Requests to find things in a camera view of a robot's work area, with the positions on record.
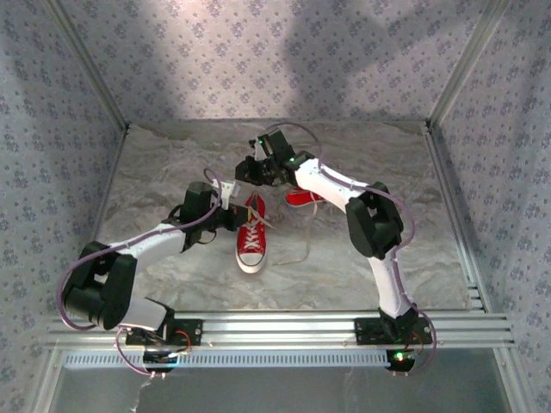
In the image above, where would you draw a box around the white shoelace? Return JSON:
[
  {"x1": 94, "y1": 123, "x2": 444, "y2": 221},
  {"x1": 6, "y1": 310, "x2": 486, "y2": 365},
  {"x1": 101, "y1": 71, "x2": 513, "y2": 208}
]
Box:
[
  {"x1": 273, "y1": 200, "x2": 320, "y2": 268},
  {"x1": 240, "y1": 201, "x2": 279, "y2": 255}
]

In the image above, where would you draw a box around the red canvas sneaker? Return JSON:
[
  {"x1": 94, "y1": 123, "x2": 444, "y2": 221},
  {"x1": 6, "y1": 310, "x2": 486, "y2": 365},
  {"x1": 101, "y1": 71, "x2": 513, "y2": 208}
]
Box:
[
  {"x1": 234, "y1": 192, "x2": 269, "y2": 274},
  {"x1": 284, "y1": 185, "x2": 326, "y2": 207}
]

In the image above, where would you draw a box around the black controller board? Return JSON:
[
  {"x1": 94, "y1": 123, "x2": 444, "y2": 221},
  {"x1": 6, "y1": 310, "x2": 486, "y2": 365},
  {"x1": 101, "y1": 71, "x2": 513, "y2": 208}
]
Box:
[
  {"x1": 385, "y1": 348, "x2": 418, "y2": 374},
  {"x1": 141, "y1": 348, "x2": 180, "y2": 374}
]

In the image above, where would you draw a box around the white torn strip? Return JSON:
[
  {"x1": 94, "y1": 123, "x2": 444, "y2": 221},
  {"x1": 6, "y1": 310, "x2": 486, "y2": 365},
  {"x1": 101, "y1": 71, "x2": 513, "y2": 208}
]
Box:
[{"x1": 128, "y1": 380, "x2": 150, "y2": 413}]

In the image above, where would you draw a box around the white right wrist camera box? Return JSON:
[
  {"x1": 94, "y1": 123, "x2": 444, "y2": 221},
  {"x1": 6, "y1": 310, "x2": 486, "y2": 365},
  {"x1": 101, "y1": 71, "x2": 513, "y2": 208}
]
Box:
[{"x1": 251, "y1": 137, "x2": 270, "y2": 163}]

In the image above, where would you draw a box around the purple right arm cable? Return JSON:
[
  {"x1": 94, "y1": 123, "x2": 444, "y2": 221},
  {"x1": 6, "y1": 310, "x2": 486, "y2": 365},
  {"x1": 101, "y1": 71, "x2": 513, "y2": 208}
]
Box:
[{"x1": 266, "y1": 122, "x2": 438, "y2": 378}]

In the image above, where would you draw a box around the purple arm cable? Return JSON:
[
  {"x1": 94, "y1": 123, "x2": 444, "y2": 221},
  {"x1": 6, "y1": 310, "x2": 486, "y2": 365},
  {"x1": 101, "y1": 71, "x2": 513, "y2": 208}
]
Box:
[
  {"x1": 266, "y1": 122, "x2": 438, "y2": 378},
  {"x1": 56, "y1": 168, "x2": 224, "y2": 379}
]

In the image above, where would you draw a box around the aluminium side rail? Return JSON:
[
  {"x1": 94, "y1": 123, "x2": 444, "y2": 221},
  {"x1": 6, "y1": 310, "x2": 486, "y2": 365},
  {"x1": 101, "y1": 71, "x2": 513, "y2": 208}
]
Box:
[
  {"x1": 424, "y1": 120, "x2": 494, "y2": 315},
  {"x1": 66, "y1": 126, "x2": 130, "y2": 315}
]

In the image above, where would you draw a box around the aluminium mounting rail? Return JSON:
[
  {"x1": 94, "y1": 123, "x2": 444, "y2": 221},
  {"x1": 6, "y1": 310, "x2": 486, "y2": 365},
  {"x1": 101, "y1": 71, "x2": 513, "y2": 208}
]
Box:
[{"x1": 42, "y1": 310, "x2": 517, "y2": 350}]

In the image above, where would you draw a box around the floral fabric enclosure lining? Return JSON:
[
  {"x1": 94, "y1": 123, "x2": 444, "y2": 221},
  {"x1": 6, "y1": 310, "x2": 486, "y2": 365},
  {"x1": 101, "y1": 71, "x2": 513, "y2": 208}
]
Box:
[{"x1": 0, "y1": 0, "x2": 551, "y2": 413}]

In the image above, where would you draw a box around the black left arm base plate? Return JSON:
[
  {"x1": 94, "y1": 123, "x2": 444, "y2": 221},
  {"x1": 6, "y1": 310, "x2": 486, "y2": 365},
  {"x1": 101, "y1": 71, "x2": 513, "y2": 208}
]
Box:
[{"x1": 125, "y1": 318, "x2": 204, "y2": 348}]

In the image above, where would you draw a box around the grey slotted cable duct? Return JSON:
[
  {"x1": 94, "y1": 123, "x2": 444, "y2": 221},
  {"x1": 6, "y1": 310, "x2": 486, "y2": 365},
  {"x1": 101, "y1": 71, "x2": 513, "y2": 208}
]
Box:
[{"x1": 63, "y1": 348, "x2": 397, "y2": 370}]

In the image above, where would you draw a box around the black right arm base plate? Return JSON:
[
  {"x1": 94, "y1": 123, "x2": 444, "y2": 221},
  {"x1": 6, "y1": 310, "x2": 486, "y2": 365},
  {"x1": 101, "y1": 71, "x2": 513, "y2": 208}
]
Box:
[{"x1": 353, "y1": 317, "x2": 434, "y2": 346}]

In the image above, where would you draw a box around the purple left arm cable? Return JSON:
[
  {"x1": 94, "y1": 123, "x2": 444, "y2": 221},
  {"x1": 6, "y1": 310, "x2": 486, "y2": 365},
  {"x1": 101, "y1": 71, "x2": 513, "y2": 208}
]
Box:
[{"x1": 56, "y1": 168, "x2": 224, "y2": 379}]

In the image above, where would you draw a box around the aluminium frame post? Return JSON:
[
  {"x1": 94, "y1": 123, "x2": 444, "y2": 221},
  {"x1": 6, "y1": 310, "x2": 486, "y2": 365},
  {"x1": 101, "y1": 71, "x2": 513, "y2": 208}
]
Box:
[
  {"x1": 42, "y1": 0, "x2": 131, "y2": 133},
  {"x1": 425, "y1": 0, "x2": 516, "y2": 130}
]

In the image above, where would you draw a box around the aluminium frame leg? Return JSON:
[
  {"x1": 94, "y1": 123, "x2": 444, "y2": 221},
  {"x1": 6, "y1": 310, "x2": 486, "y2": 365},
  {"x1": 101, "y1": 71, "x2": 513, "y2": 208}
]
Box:
[
  {"x1": 29, "y1": 348, "x2": 65, "y2": 413},
  {"x1": 492, "y1": 347, "x2": 524, "y2": 413}
]

